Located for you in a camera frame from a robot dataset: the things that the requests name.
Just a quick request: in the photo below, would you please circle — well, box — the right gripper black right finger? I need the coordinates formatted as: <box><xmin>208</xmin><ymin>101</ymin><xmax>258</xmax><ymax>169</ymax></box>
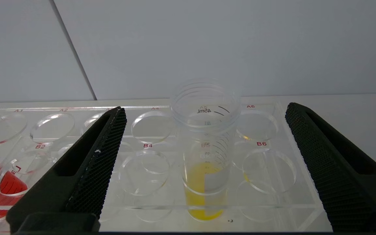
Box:
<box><xmin>285</xmin><ymin>102</ymin><xmax>376</xmax><ymax>232</ymax></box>

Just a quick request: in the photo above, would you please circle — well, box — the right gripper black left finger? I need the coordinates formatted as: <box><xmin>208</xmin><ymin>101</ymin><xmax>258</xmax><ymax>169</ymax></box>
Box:
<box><xmin>5</xmin><ymin>106</ymin><xmax>127</xmax><ymax>235</ymax></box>

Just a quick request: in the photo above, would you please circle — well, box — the test tube with yellow pigment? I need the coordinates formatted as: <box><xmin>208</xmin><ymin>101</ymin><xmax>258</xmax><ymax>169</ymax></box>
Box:
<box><xmin>170</xmin><ymin>78</ymin><xmax>242</xmax><ymax>222</ymax></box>

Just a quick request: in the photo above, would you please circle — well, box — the white-labelled test tube red pigment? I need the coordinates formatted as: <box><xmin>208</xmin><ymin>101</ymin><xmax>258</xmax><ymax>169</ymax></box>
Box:
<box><xmin>0</xmin><ymin>152</ymin><xmax>29</xmax><ymax>220</ymax></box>

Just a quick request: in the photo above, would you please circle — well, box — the clear acrylic test tube rack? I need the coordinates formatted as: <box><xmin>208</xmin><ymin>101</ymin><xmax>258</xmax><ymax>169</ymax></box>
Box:
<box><xmin>0</xmin><ymin>103</ymin><xmax>334</xmax><ymax>233</ymax></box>

